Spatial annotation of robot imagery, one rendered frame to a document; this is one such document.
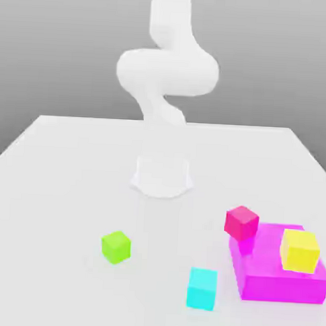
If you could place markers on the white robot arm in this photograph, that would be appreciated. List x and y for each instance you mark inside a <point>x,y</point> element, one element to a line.
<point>168,69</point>

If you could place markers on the small green cube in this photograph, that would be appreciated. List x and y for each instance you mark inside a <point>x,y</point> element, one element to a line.
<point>116,247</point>

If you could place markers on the small pink cube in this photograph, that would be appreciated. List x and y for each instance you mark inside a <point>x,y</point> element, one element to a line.
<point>241,223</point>

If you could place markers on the small cyan cube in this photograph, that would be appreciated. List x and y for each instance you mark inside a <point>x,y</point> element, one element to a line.
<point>202,288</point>

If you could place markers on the small yellow cube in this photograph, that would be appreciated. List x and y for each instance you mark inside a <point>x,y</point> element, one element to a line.
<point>300,251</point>

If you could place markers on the large magenta box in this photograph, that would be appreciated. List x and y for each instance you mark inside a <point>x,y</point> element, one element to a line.
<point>275,282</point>

